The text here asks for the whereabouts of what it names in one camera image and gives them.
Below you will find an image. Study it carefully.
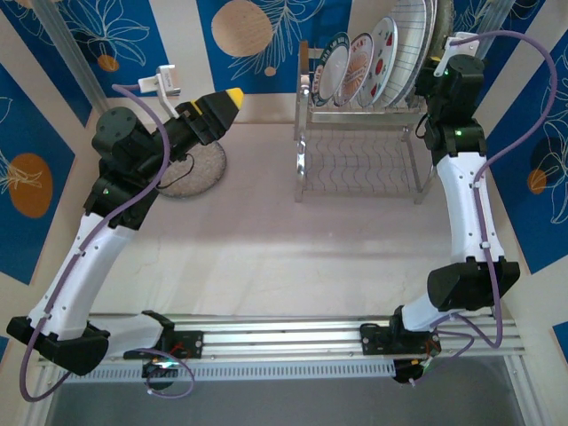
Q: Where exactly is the grid line plate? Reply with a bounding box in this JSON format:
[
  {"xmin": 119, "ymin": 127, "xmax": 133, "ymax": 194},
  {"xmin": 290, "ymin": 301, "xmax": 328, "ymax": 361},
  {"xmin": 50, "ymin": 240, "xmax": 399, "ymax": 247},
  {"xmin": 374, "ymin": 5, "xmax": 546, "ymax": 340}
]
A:
[{"xmin": 384, "ymin": 0, "xmax": 431, "ymax": 110}]

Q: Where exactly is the dark rimmed speckled plate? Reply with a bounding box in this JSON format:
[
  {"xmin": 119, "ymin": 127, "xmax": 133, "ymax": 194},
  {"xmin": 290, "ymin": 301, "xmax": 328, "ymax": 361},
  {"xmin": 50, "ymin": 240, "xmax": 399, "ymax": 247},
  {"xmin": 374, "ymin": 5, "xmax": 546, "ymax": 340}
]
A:
[{"xmin": 158, "ymin": 140, "xmax": 228, "ymax": 200}]

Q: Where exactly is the watermelon print plate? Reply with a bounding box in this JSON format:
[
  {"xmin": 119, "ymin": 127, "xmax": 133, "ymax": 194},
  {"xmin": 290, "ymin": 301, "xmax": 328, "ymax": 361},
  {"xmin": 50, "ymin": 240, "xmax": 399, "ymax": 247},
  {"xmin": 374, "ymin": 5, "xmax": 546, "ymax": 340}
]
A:
[{"xmin": 358, "ymin": 16, "xmax": 398, "ymax": 109}]

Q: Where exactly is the orange sunburst plate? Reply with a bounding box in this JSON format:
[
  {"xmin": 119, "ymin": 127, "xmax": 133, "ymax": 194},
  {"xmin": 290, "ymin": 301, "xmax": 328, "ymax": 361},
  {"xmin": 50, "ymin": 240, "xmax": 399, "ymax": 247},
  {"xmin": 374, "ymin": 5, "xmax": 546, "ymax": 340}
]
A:
[{"xmin": 335, "ymin": 34, "xmax": 375, "ymax": 107}]

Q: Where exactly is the green rimmed white plate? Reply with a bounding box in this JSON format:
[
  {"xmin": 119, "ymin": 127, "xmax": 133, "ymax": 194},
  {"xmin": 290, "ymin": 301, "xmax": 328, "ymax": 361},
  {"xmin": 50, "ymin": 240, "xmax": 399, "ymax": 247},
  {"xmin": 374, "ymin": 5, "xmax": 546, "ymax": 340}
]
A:
[{"xmin": 310, "ymin": 32, "xmax": 352, "ymax": 109}]

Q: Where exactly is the steel two-tier dish rack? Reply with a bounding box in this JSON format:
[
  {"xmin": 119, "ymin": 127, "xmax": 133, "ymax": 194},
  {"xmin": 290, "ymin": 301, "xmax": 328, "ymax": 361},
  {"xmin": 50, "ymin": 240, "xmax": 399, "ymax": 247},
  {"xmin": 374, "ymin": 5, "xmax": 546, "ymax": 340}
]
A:
[{"xmin": 293, "ymin": 39, "xmax": 438, "ymax": 205}]

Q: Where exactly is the black controller board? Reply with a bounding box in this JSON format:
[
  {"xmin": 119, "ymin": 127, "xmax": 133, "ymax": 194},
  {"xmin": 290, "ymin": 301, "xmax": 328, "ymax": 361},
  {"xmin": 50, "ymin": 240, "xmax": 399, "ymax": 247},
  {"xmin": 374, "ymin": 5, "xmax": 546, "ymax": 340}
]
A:
[
  {"xmin": 392, "ymin": 358, "xmax": 430, "ymax": 388},
  {"xmin": 140, "ymin": 358, "xmax": 181, "ymax": 379}
]

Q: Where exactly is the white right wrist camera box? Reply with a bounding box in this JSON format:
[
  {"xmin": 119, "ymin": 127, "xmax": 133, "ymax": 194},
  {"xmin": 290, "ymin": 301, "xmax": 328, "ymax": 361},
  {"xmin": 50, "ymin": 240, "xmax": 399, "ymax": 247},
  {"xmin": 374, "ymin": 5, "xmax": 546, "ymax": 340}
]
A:
[{"xmin": 432, "ymin": 30, "xmax": 483, "ymax": 79}]

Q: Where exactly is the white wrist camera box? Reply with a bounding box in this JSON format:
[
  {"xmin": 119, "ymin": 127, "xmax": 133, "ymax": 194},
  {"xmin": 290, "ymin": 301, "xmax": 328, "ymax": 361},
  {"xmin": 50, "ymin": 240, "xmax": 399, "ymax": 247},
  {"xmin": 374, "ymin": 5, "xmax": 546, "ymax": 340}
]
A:
[
  {"xmin": 432, "ymin": 30, "xmax": 483, "ymax": 79},
  {"xmin": 138, "ymin": 64, "xmax": 184, "ymax": 120}
]

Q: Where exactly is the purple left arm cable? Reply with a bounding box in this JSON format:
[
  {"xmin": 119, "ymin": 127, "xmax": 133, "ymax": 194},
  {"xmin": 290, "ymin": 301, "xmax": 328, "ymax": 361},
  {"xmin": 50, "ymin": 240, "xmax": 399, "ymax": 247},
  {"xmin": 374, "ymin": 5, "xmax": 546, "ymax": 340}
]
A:
[{"xmin": 20, "ymin": 83, "xmax": 195, "ymax": 404}]

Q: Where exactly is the thin black left gripper cable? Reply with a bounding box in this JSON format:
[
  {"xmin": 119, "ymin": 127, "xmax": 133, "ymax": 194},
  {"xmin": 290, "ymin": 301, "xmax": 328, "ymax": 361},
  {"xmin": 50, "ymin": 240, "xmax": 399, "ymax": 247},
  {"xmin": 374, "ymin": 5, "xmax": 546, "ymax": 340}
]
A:
[{"xmin": 155, "ymin": 150, "xmax": 196, "ymax": 196}]

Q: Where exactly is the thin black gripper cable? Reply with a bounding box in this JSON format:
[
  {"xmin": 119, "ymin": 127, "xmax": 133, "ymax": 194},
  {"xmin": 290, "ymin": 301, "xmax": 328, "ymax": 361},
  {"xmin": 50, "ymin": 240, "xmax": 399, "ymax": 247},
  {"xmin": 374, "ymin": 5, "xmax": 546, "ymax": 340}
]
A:
[
  {"xmin": 414, "ymin": 113, "xmax": 435, "ymax": 141},
  {"xmin": 155, "ymin": 150, "xmax": 196, "ymax": 196}
]

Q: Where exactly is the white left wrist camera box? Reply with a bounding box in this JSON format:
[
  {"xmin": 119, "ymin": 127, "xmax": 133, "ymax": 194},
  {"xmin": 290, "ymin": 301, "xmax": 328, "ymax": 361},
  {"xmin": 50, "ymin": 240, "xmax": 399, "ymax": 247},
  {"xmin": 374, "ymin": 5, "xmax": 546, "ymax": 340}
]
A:
[{"xmin": 138, "ymin": 64, "xmax": 184, "ymax": 120}]

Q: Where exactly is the thin black right gripper cable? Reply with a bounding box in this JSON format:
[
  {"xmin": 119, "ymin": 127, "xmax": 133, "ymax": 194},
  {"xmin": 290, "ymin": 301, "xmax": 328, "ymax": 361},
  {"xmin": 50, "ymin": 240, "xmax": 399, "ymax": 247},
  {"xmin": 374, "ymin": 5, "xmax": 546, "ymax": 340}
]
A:
[{"xmin": 414, "ymin": 113, "xmax": 435, "ymax": 141}]

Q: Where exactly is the aluminium frame post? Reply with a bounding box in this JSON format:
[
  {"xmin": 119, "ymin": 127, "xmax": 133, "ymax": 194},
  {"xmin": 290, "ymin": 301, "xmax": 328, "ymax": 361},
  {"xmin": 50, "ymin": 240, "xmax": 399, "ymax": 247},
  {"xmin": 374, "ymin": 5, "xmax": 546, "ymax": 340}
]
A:
[
  {"xmin": 477, "ymin": 0, "xmax": 511, "ymax": 50},
  {"xmin": 35, "ymin": 0, "xmax": 110, "ymax": 128}
]

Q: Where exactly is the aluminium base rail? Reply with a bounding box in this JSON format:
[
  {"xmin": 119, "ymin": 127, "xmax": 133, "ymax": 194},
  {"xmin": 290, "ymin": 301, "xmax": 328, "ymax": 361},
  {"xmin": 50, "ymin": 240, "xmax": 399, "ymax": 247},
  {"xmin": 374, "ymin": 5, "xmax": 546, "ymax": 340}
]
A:
[{"xmin": 37, "ymin": 312, "xmax": 527, "ymax": 369}]

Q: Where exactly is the white slotted cable duct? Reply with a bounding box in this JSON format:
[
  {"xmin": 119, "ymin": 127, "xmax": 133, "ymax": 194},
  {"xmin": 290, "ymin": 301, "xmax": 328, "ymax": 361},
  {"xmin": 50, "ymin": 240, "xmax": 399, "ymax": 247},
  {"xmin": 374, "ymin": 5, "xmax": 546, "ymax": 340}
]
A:
[{"xmin": 95, "ymin": 358, "xmax": 397, "ymax": 383}]

